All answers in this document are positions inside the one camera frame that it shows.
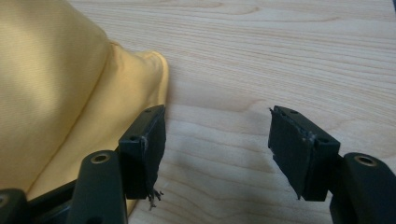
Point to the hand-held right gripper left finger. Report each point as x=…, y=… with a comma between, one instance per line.
x=141, y=161

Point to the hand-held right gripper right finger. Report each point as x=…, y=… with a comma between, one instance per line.
x=306, y=158

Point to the yellow cloth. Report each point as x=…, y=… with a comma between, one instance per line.
x=62, y=90

